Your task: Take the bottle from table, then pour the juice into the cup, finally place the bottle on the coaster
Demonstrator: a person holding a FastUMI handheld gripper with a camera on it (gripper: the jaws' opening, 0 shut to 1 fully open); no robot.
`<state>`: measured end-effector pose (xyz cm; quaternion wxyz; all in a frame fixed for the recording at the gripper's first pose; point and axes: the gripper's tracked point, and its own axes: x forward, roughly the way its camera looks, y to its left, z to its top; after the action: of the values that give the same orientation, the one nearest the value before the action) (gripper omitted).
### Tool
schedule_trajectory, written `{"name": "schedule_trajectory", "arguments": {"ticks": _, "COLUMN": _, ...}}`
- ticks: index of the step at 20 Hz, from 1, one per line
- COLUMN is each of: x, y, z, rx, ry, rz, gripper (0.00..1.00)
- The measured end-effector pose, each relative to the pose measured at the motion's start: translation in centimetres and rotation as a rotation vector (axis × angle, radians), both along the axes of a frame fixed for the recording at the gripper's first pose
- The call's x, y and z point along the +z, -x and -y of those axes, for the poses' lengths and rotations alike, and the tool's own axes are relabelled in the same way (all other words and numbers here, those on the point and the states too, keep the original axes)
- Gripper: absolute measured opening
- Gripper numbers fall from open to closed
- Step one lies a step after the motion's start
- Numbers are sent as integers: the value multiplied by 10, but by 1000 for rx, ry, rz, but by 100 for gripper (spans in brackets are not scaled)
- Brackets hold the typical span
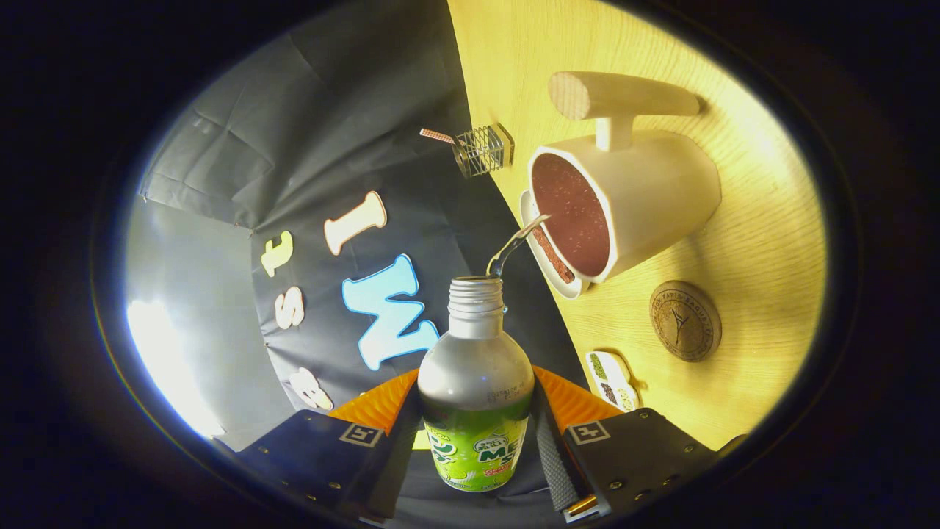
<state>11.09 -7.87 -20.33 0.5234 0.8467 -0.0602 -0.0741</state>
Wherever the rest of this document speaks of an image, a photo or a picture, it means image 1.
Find silver green juice bottle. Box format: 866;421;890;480
416;276;535;493

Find white cup wooden handle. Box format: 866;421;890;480
527;71;723;284

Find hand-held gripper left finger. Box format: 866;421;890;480
217;367;421;524

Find wooden table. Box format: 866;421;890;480
446;0;827;450

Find metal wire holder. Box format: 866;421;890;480
453;123;515;179

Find round wooden coaster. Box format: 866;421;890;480
649;280;723;362

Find white divided bean dish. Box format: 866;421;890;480
585;350;641;412

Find brown meat patty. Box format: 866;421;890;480
530;226;576;284

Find round white plate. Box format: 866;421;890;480
519;190;588;300

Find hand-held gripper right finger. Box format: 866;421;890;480
532;365;719;524

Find black backdrop cloth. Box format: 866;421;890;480
140;0;588;524

